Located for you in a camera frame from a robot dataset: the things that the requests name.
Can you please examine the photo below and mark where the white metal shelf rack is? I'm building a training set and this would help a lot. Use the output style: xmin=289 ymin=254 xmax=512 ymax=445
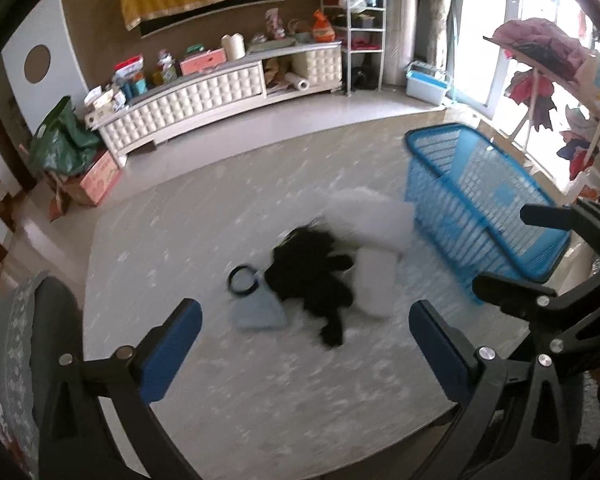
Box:
xmin=320 ymin=0 xmax=388 ymax=96

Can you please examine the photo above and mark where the pink drawer box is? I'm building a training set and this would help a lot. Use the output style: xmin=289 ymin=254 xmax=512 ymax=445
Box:
xmin=180 ymin=48 xmax=227 ymax=76

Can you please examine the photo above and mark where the white foam pad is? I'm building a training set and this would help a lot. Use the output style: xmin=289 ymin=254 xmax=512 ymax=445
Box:
xmin=322 ymin=188 xmax=416 ymax=255

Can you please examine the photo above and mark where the pink clothes pile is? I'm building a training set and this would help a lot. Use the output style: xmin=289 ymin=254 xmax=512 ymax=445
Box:
xmin=492 ymin=18 xmax=592 ymax=81

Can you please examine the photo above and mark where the white tufted TV cabinet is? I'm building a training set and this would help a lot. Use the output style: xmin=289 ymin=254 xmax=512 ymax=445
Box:
xmin=91 ymin=41 xmax=342 ymax=168

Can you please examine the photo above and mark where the green plastic bag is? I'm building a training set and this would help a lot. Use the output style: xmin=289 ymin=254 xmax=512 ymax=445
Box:
xmin=29 ymin=96 xmax=104 ymax=177

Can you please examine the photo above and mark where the black hair ring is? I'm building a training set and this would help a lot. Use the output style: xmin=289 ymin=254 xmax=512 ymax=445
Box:
xmin=226 ymin=263 xmax=259 ymax=297

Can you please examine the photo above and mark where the patterned curtain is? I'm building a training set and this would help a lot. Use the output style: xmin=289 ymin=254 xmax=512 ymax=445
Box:
xmin=427 ymin=0 xmax=463 ymax=73

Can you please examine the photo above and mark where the wooden drying rack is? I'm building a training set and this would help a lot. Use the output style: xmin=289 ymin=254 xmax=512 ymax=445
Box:
xmin=482 ymin=34 xmax=600 ymax=201

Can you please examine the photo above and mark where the light blue storage bin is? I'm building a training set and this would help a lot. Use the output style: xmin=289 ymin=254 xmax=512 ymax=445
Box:
xmin=405 ymin=61 xmax=453 ymax=106

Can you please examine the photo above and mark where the orange bag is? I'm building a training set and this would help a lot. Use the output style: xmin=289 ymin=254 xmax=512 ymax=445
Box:
xmin=312 ymin=9 xmax=336 ymax=44

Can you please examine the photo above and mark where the red cardboard box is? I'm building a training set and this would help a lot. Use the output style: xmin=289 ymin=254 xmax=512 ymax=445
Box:
xmin=62 ymin=152 xmax=121 ymax=207

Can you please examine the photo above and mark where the white sponge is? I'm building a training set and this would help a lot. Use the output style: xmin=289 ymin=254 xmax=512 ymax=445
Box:
xmin=352 ymin=247 xmax=399 ymax=318

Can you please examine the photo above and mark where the blue plastic basket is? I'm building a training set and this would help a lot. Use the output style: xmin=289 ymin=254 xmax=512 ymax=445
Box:
xmin=403 ymin=122 xmax=570 ymax=292

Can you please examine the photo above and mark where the black wall TV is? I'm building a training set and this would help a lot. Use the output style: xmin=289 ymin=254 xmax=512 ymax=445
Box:
xmin=140 ymin=0 xmax=283 ymax=37

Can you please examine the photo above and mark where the white jug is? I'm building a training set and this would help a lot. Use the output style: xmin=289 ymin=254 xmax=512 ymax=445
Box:
xmin=221 ymin=32 xmax=246 ymax=62

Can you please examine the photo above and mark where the standing air conditioner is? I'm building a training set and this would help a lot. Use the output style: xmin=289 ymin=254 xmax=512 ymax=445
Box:
xmin=384 ymin=0 xmax=418 ymax=86

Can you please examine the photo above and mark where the paper roll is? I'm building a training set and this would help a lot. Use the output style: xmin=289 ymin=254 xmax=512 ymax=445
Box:
xmin=284 ymin=72 xmax=310 ymax=91

